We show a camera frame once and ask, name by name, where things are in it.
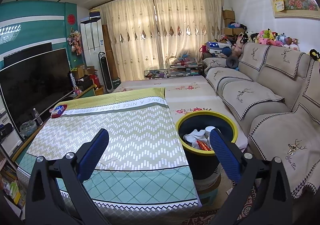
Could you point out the yellow rimmed black trash bin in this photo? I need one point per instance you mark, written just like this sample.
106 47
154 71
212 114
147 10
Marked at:
204 164

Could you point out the red snack wrapper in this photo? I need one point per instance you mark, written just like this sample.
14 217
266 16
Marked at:
203 146

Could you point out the red tissue tray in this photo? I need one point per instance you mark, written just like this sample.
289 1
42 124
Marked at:
56 116

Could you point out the beige sofa with covers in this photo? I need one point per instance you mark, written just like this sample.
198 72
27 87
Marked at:
274 97

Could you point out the white tissue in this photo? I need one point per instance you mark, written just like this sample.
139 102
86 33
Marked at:
194 137

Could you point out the black tower fan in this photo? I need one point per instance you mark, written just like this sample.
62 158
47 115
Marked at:
105 72

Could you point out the clear water bottle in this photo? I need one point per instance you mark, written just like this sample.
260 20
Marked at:
37 116

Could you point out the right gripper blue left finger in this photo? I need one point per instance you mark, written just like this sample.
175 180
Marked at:
89 155

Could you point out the artificial flower wall decoration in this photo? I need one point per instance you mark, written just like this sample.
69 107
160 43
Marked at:
74 40

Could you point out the floral beige daybed cover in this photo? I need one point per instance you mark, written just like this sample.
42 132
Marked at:
183 94

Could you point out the patterned green yellow tablecloth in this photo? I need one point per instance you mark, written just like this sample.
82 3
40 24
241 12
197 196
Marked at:
143 176

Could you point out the glass ashtray bowl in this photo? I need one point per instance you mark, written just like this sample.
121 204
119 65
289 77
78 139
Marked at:
28 128

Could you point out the cream embroidered curtains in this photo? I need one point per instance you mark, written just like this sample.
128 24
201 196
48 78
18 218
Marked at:
152 34

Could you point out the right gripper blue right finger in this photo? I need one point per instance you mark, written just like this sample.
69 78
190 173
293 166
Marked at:
228 154

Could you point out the large black television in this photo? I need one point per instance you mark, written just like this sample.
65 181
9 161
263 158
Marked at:
35 84

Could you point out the glass low table with clutter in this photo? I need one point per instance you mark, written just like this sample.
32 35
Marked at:
174 71

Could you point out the blue tissue pack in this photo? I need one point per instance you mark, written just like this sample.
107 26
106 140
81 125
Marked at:
58 110

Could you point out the small white pill bottle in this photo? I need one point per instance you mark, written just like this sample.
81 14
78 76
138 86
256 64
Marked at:
208 130

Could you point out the pile of plush toys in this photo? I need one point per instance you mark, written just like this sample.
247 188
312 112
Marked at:
269 38

